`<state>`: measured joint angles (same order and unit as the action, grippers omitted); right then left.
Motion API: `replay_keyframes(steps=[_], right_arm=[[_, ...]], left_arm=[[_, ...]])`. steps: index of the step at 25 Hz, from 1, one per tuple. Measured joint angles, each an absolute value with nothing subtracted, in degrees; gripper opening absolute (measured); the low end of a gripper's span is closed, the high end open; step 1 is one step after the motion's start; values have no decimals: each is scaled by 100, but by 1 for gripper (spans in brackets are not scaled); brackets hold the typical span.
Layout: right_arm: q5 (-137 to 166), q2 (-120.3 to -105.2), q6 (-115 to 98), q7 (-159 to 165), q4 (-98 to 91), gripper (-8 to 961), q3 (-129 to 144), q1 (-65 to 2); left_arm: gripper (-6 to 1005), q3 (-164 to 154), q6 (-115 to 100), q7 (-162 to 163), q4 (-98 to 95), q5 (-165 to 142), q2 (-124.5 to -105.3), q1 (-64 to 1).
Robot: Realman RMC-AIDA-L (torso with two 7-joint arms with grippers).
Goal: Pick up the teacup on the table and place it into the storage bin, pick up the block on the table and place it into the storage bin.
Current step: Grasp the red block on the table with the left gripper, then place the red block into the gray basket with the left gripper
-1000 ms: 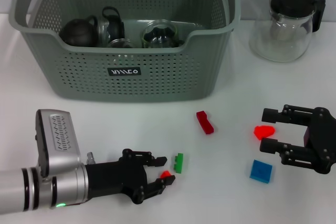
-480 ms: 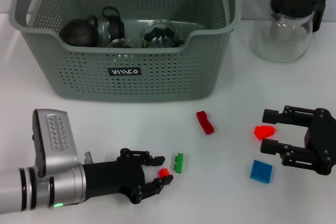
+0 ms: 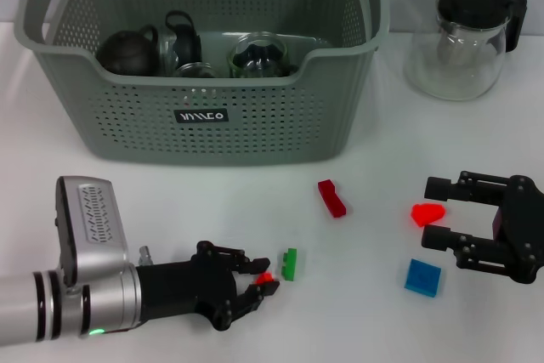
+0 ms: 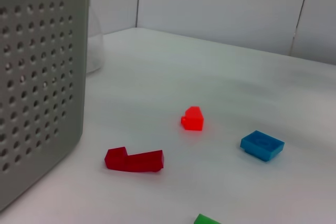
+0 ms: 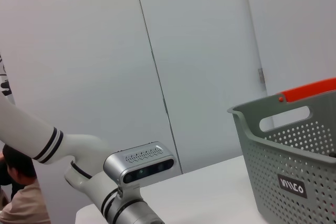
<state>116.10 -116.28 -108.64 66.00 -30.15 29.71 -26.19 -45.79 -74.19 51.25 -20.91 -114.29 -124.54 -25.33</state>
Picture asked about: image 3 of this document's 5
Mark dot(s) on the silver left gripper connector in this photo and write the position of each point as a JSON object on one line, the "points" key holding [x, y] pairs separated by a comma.
{"points": [[145, 256]]}

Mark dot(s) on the grey perforated storage bin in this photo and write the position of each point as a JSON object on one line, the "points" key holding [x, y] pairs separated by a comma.
{"points": [[276, 125]]}

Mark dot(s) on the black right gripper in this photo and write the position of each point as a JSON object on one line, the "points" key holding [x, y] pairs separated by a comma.
{"points": [[523, 231]]}

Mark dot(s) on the glass pitcher black lid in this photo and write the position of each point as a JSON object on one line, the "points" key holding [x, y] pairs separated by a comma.
{"points": [[463, 52]]}

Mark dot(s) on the blue square flat block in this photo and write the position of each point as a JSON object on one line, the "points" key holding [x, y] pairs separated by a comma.
{"points": [[423, 278]]}

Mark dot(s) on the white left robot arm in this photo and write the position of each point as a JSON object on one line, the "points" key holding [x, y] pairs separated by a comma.
{"points": [[64, 307]]}

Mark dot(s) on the dark red long block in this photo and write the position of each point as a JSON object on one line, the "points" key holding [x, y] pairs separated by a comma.
{"points": [[332, 199]]}

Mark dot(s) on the green toy brick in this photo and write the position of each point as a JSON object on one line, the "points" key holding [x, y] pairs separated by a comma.
{"points": [[290, 265]]}

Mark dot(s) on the small round black teapot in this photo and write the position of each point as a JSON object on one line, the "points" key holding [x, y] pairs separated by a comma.
{"points": [[125, 55]]}

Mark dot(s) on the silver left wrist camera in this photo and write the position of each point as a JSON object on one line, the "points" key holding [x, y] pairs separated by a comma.
{"points": [[93, 227]]}

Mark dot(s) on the glass teacup black sleeve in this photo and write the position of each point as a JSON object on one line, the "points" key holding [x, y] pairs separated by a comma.
{"points": [[185, 40], [259, 57], [195, 70]]}

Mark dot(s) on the orange red pointed block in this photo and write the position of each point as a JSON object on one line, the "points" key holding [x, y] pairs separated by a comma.
{"points": [[427, 214]]}

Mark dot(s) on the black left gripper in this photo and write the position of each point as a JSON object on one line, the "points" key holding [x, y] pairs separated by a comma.
{"points": [[183, 286]]}

